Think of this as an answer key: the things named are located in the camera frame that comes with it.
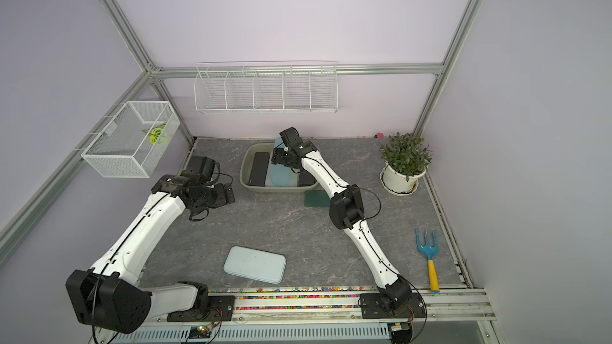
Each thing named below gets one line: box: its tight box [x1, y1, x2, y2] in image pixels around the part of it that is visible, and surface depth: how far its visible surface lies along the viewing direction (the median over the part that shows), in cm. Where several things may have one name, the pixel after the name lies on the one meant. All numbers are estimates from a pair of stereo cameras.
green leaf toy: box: [141, 121, 167, 145], surface depth 83 cm
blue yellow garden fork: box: [415, 229, 440, 294], surface depth 86 cm
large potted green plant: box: [379, 132, 433, 196], surface depth 91 cm
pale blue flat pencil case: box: [223, 245, 287, 285], surface depth 83 cm
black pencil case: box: [248, 152, 271, 187], surface depth 107 cm
